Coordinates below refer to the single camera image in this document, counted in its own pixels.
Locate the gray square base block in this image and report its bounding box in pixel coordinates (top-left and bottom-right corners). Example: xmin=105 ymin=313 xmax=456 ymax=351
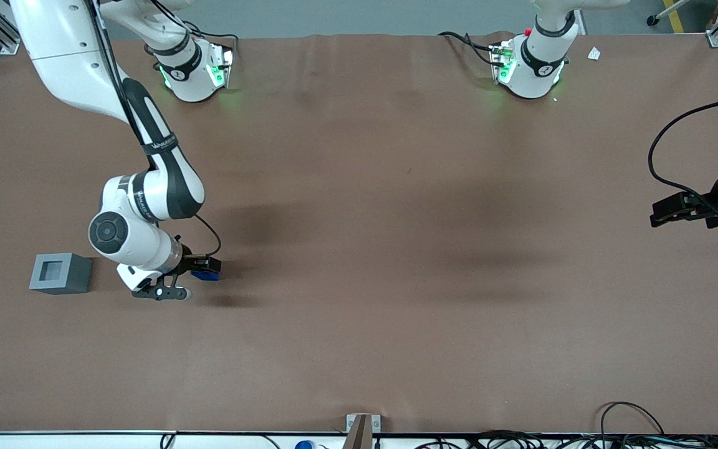
xmin=29 ymin=253 xmax=93 ymax=295

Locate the black left arm base cable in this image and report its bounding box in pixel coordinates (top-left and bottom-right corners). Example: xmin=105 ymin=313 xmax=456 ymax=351
xmin=438 ymin=31 xmax=500 ymax=67

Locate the long black left wrist cable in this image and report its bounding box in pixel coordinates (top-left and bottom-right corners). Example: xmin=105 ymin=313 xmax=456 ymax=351
xmin=648 ymin=94 xmax=718 ymax=213

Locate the black right arm base cable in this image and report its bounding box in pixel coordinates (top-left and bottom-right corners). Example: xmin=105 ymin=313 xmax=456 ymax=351
xmin=147 ymin=0 xmax=239 ymax=70

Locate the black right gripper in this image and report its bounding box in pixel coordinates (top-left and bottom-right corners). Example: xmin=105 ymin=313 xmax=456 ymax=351
xmin=174 ymin=249 xmax=222 ymax=277

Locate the brown table cover sheet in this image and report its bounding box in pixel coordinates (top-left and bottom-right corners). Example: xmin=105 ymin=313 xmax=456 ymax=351
xmin=0 ymin=31 xmax=718 ymax=435

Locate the black looped cable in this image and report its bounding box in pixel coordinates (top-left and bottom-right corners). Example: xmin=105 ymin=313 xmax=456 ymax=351
xmin=598 ymin=402 xmax=666 ymax=437

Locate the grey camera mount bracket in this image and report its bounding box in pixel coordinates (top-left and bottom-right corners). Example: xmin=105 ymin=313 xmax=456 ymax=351
xmin=342 ymin=413 xmax=382 ymax=449

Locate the black arm base cable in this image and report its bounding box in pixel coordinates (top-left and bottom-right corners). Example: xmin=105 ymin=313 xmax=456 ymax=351
xmin=438 ymin=31 xmax=500 ymax=67
xmin=147 ymin=0 xmax=239 ymax=70

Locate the black cable bundle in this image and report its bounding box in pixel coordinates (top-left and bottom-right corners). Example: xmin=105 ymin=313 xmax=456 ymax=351
xmin=414 ymin=429 xmax=718 ymax=449

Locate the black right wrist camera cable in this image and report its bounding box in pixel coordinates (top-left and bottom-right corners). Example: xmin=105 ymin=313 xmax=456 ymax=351
xmin=85 ymin=0 xmax=223 ymax=256

